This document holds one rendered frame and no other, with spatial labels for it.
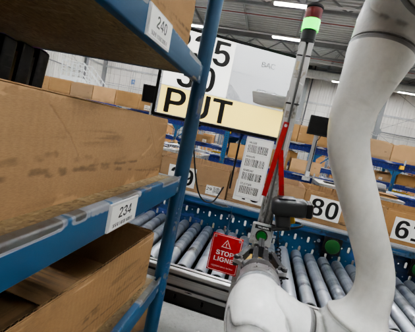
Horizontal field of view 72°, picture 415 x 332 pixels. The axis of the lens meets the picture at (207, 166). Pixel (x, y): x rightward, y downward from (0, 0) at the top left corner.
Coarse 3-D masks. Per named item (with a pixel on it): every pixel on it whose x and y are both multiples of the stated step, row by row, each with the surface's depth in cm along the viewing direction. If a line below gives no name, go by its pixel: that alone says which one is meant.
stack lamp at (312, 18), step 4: (308, 8) 84; (312, 8) 84; (316, 8) 83; (320, 8) 83; (308, 12) 84; (312, 12) 84; (316, 12) 83; (320, 12) 84; (304, 16) 86; (308, 16) 84; (312, 16) 84; (316, 16) 84; (320, 16) 84; (304, 20) 85; (308, 20) 84; (312, 20) 84; (316, 20) 84; (320, 20) 85; (304, 24) 85; (308, 24) 84; (312, 24) 84; (316, 24) 84; (316, 28) 84
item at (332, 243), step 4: (328, 240) 139; (332, 240) 138; (328, 244) 138; (332, 244) 138; (336, 244) 138; (328, 248) 138; (332, 248) 138; (336, 248) 138; (328, 252) 139; (332, 252) 138; (336, 252) 138
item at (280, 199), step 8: (272, 200) 87; (280, 200) 84; (288, 200) 84; (296, 200) 84; (304, 200) 86; (272, 208) 85; (280, 208) 84; (288, 208) 84; (296, 208) 83; (304, 208) 83; (312, 208) 83; (280, 216) 86; (288, 216) 84; (296, 216) 84; (304, 216) 83; (312, 216) 83; (280, 224) 86; (288, 224) 86
